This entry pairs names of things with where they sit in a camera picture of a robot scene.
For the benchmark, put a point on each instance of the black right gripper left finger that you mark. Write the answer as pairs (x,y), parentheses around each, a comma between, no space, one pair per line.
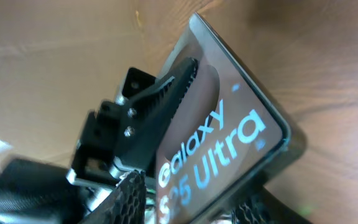
(126,204)

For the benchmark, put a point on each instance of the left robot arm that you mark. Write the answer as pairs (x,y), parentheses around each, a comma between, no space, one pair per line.
(33,192)

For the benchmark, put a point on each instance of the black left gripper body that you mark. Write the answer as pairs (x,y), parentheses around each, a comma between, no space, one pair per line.
(92,163)

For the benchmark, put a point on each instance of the black Galaxy smartphone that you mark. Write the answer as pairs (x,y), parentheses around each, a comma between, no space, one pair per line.
(228,138)

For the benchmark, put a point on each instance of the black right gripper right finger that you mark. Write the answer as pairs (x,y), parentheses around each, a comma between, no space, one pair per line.
(264,208)

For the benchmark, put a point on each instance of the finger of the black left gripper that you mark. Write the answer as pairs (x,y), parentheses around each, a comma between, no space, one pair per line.
(147,115)

